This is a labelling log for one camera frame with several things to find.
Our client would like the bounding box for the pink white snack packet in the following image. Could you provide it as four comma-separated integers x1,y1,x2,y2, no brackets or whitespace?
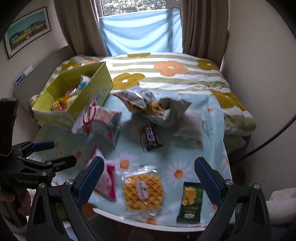
85,146,116,200

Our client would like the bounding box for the dark green cracker packet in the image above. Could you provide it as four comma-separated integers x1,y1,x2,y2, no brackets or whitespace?
177,182,204,223

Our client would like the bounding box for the white square pastry packet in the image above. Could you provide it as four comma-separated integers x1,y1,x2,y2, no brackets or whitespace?
174,109,202,141

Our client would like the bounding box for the clear waffle packet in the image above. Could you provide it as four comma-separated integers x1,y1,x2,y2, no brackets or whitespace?
121,165,164,216

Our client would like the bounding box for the red white snack bag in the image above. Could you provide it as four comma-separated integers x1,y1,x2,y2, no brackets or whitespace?
71,103,122,146

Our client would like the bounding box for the dark chocolate bar wrapper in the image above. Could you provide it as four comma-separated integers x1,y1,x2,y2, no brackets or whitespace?
144,123,163,151

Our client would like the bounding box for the grey potato chip bag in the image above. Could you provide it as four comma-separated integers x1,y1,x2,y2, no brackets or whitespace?
143,97,192,128

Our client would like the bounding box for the yellow cocoa snack bag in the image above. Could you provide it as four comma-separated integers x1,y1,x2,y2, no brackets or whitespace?
51,96,67,111

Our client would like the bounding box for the pink striped candy bag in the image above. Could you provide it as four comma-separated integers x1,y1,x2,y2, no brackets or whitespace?
64,88,78,102

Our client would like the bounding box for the white green chip bag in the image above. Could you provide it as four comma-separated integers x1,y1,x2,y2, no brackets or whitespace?
77,75,91,91

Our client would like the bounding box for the person left hand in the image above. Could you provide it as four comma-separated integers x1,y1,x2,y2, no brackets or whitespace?
1,189,31,217

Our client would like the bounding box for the floral daisy tablecloth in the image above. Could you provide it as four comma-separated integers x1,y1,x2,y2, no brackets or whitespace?
31,91,231,232

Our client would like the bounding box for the grey bed headboard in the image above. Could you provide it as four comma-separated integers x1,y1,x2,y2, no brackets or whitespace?
14,46,74,112

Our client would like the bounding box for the blue item on headboard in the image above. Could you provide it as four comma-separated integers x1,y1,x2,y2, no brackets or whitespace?
15,75,24,85

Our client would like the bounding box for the white folded towel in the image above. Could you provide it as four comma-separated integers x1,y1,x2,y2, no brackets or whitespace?
266,187,296,225

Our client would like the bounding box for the green cardboard box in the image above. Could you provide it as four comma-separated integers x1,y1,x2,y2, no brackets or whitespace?
32,62,113,130

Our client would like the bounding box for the white item on headboard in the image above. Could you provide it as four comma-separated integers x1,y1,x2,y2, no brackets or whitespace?
23,66,34,76

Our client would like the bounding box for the black metal stand pole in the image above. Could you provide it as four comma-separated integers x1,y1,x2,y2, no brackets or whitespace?
240,113,296,160

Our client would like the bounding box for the floral striped bed quilt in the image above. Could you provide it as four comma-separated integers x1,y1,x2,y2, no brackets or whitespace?
28,52,258,137

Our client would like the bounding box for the framed city picture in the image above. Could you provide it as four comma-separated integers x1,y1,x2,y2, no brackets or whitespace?
4,6,51,59

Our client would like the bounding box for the left brown curtain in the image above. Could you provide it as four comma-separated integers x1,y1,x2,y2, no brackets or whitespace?
54,0,107,57

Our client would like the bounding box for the brown curtain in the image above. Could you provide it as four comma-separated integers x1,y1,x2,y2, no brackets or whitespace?
54,0,107,57
180,0,229,67

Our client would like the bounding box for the right brown curtain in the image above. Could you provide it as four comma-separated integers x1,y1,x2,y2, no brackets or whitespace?
180,0,229,67

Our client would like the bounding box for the light blue window cloth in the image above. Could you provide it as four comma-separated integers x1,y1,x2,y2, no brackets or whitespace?
99,9,183,56

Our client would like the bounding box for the white window frame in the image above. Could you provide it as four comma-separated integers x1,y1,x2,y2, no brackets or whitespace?
95,0,180,17

